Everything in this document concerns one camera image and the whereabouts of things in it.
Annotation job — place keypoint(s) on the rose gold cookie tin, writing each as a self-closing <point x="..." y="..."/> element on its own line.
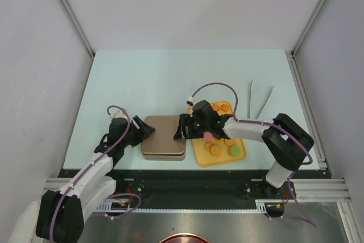
<point x="165" y="157"/>

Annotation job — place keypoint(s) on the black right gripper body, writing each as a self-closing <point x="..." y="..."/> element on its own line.
<point x="197" y="127"/>

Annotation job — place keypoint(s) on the swirl butter cookie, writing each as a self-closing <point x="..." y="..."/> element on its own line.
<point x="224" y="108"/>
<point x="216" y="107"/>

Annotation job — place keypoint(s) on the green macaron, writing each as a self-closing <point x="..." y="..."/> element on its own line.
<point x="234" y="150"/>

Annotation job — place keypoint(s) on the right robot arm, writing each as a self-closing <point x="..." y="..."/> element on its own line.
<point x="288" y="143"/>

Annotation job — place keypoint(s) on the pink sandwich cookie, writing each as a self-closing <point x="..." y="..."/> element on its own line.
<point x="207" y="136"/>

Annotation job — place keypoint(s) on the red round object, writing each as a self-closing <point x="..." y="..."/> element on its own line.
<point x="184" y="238"/>

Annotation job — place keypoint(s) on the white cable duct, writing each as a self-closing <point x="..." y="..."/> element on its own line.
<point x="120" y="206"/>

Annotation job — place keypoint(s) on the rose gold tin lid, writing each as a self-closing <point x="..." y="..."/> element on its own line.
<point x="162" y="141"/>

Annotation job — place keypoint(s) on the yellow plastic tray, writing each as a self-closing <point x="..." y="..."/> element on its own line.
<point x="206" y="159"/>

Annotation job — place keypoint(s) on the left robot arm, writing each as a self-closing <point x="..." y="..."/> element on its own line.
<point x="64" y="212"/>

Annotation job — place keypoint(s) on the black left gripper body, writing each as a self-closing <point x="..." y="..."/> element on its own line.
<point x="132" y="137"/>

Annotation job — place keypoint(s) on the metal tongs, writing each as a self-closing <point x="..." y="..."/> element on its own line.
<point x="258" y="97"/>

